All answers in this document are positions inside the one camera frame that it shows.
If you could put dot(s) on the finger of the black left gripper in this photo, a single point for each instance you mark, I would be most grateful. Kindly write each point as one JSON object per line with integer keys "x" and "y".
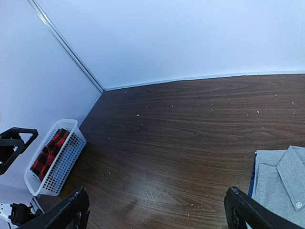
{"x": 12, "y": 145}

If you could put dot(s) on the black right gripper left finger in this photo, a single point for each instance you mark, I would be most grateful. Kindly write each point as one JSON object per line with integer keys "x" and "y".
{"x": 71, "y": 213}

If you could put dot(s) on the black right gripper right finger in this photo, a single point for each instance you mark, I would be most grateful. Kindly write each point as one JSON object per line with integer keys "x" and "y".
{"x": 242, "y": 211}

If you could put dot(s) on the red black plaid shirt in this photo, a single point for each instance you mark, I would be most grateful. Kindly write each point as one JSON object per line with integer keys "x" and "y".
{"x": 47, "y": 155}

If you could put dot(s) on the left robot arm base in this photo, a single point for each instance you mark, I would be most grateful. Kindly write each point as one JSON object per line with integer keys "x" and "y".
{"x": 18, "y": 214}

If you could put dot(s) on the blue folded shirt under grey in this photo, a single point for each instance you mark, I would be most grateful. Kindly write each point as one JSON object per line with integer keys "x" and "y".
{"x": 253, "y": 179}

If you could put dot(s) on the white plastic laundry basket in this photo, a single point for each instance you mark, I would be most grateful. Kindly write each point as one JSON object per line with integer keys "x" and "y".
{"x": 63, "y": 163}

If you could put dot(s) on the grey folded button shirt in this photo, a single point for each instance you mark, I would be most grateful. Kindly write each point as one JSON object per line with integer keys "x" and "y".
{"x": 280, "y": 183}

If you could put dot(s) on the aluminium corner post left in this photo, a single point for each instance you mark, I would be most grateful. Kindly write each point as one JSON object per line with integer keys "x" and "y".
{"x": 65, "y": 45}

